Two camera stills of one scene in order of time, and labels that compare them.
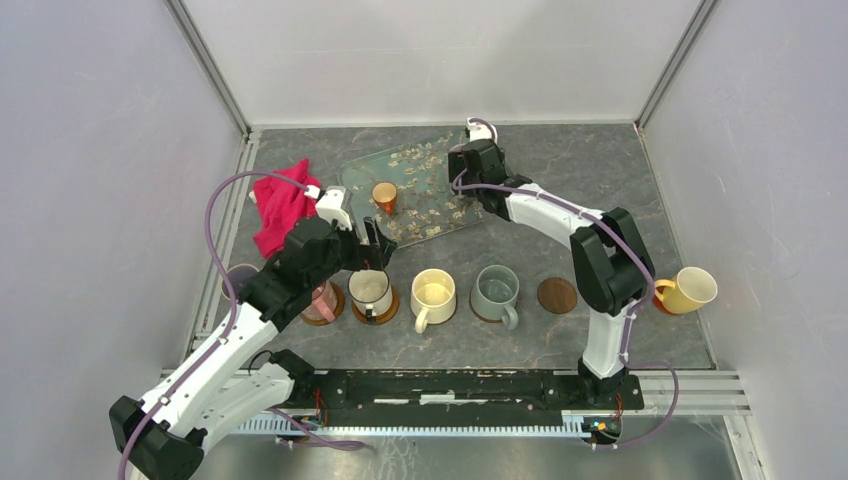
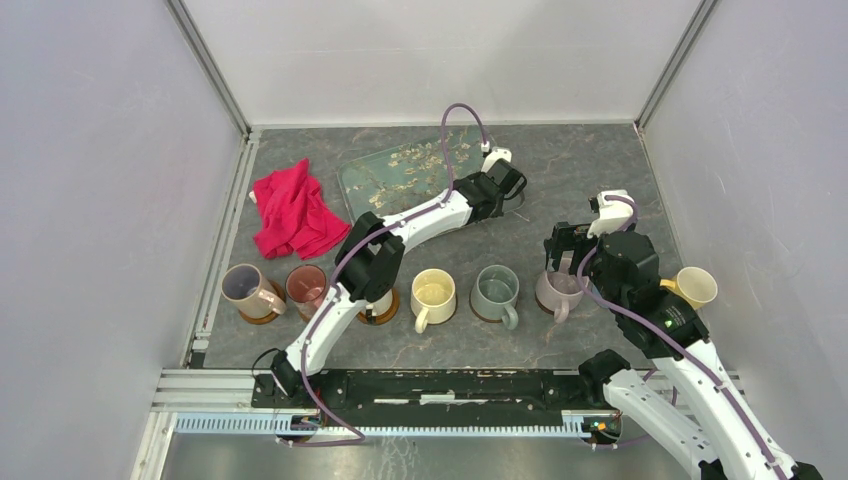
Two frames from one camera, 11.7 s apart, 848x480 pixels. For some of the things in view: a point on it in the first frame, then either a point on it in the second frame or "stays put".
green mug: (495, 294) stays put
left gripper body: (347, 253) → (498, 210)
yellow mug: (693, 288) stays put
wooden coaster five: (484, 319) stays put
